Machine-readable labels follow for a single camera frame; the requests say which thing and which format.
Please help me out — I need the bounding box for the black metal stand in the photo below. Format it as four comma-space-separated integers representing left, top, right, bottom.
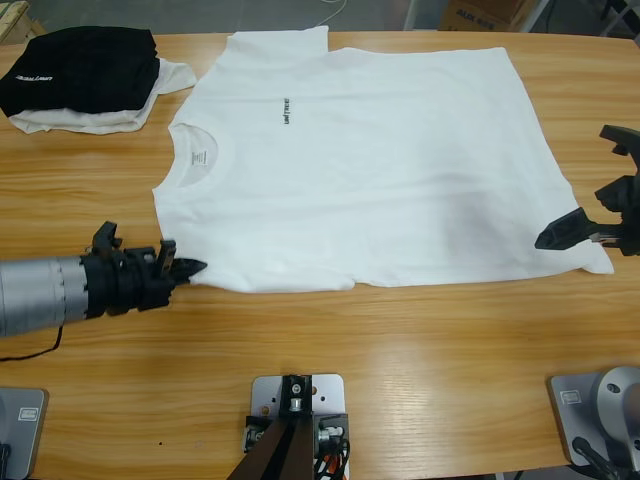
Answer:
599, 0, 640, 37

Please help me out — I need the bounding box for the folded black t-shirt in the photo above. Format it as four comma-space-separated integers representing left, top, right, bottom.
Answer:
0, 25, 160, 121

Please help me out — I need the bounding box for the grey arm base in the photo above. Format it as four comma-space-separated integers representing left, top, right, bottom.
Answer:
0, 387, 50, 480
546, 366, 640, 469

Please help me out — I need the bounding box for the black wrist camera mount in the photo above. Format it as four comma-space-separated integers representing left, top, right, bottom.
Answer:
598, 124, 640, 171
89, 221, 125, 257

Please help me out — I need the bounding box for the orange cable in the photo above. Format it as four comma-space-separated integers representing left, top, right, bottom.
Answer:
319, 449, 351, 480

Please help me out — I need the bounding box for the folded white t-shirt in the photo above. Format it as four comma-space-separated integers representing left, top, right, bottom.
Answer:
8, 57, 197, 136

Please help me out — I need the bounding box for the white metal post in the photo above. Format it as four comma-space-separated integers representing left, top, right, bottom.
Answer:
523, 0, 556, 32
402, 0, 427, 30

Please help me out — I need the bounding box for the white floor cable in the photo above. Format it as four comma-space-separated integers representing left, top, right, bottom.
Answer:
318, 0, 351, 29

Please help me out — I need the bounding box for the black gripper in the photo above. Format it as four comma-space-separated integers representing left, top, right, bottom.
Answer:
533, 171, 640, 259
81, 239, 209, 318

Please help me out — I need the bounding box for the cardboard box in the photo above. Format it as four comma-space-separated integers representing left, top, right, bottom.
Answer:
438, 0, 540, 32

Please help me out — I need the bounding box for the white t-shirt with black logo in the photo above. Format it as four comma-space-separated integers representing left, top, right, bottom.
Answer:
149, 27, 615, 295

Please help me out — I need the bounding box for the wooden pallet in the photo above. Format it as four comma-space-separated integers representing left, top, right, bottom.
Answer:
0, 0, 45, 47

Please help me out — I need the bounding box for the thin black cable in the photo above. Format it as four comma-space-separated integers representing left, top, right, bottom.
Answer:
0, 324, 65, 362

